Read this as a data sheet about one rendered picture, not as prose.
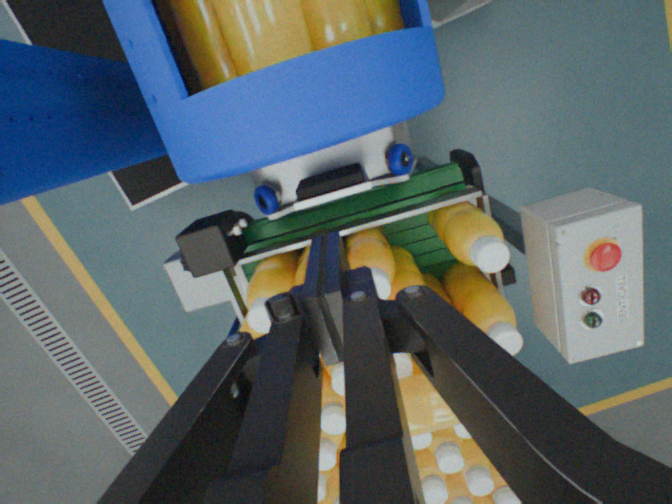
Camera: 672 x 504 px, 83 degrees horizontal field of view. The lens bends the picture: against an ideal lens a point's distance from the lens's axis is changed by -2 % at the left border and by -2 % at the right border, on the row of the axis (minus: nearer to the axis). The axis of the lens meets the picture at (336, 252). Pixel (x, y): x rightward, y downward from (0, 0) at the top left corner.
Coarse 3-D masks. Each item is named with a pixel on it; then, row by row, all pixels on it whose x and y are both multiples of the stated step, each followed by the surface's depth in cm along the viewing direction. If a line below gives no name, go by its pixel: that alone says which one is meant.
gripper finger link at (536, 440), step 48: (432, 336) 10; (480, 336) 10; (432, 384) 12; (480, 384) 8; (528, 384) 8; (480, 432) 9; (528, 432) 7; (576, 432) 7; (528, 480) 7; (576, 480) 6; (624, 480) 6
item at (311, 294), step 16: (320, 240) 20; (320, 256) 17; (320, 272) 16; (304, 288) 15; (320, 288) 14; (304, 304) 14; (320, 304) 14; (320, 320) 14; (320, 336) 14; (320, 352) 15; (336, 352) 15
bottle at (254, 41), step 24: (216, 0) 30; (240, 0) 29; (264, 0) 29; (288, 0) 30; (240, 24) 30; (264, 24) 30; (288, 24) 30; (240, 48) 31; (264, 48) 30; (288, 48) 30; (312, 48) 32; (240, 72) 32
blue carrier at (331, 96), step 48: (144, 0) 27; (144, 48) 29; (336, 48) 27; (384, 48) 28; (432, 48) 33; (144, 96) 34; (192, 96) 29; (240, 96) 27; (288, 96) 27; (336, 96) 28; (384, 96) 29; (432, 96) 33; (192, 144) 31; (240, 144) 29; (288, 144) 28; (336, 144) 29
